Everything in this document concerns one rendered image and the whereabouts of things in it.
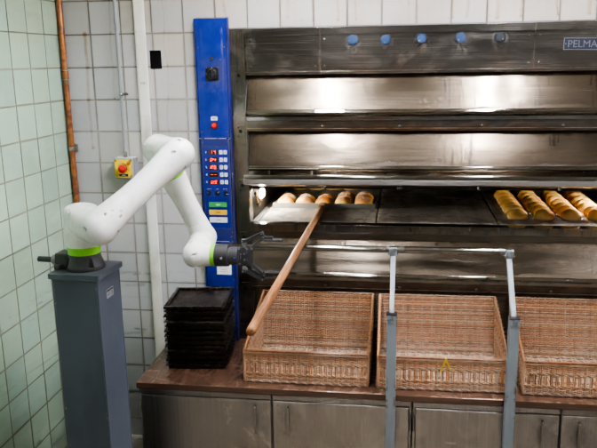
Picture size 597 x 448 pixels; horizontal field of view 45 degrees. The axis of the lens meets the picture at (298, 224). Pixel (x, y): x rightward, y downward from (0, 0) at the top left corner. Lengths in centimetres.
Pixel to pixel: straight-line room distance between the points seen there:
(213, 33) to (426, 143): 111
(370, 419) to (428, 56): 162
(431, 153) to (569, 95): 65
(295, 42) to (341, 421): 171
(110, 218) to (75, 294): 36
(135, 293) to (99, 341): 100
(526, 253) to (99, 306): 195
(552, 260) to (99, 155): 223
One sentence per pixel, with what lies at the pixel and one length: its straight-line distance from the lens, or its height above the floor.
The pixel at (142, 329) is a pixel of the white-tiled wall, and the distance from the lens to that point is 384.
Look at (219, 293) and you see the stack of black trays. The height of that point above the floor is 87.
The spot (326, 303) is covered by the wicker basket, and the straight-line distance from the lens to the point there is 351.
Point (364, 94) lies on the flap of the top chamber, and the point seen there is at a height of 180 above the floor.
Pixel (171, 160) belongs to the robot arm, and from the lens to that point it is 269.
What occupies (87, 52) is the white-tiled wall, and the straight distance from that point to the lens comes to 367.
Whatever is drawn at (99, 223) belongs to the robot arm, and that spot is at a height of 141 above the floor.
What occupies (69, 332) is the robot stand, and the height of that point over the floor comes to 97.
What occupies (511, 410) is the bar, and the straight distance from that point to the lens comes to 312.
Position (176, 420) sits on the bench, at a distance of 336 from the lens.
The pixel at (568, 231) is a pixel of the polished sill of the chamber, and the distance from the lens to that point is 352.
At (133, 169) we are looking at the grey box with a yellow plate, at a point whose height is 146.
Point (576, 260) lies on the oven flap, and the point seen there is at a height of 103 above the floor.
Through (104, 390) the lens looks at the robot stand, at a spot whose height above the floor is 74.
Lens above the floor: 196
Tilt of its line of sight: 13 degrees down
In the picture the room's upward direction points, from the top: 1 degrees counter-clockwise
